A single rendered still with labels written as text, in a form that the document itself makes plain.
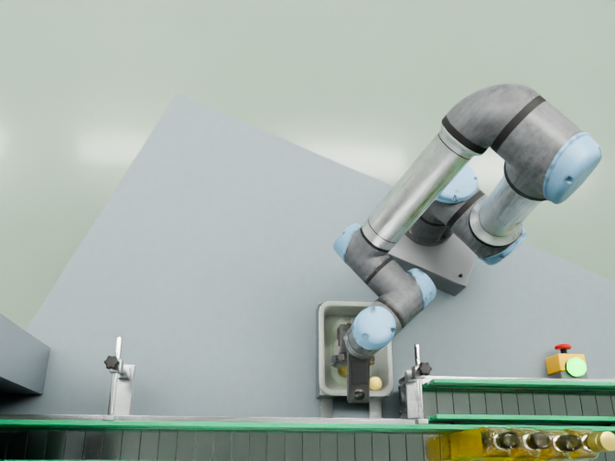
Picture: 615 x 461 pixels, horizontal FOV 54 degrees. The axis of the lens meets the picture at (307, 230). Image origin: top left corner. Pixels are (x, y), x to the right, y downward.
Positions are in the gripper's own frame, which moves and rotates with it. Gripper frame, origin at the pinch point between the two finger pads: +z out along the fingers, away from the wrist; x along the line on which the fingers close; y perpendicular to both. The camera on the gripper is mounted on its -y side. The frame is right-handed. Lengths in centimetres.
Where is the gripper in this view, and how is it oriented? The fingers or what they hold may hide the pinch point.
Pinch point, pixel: (347, 367)
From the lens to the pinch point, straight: 148.5
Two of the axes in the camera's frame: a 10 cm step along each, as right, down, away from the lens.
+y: -0.1, -9.3, 3.7
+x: -9.9, -0.3, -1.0
